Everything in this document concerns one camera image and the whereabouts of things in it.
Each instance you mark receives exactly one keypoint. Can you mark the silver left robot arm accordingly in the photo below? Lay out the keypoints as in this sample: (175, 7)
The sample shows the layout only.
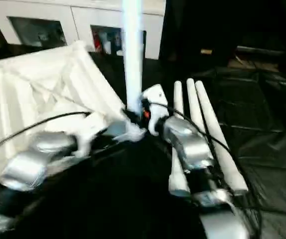
(28, 167)

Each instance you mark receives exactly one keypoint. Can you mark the red bottle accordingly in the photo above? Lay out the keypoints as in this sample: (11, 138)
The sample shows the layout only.
(97, 42)

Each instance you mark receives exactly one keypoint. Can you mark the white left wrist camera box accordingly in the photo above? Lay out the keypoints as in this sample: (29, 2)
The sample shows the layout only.
(90, 132)

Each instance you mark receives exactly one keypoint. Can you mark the white plastic table top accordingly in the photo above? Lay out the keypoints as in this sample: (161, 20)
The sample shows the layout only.
(38, 89)

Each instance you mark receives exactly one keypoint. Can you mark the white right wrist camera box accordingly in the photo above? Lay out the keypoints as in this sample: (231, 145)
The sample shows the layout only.
(155, 104)

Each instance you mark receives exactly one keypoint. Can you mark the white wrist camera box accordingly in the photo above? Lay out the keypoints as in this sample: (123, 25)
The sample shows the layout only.
(155, 104)
(90, 132)

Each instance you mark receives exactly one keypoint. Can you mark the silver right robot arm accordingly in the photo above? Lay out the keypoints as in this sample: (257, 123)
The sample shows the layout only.
(193, 149)

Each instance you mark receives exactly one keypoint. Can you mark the white display cabinet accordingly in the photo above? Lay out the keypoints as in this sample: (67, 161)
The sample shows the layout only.
(58, 15)

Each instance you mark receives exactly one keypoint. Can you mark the black low cabinet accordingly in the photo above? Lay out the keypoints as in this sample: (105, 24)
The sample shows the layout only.
(237, 25)

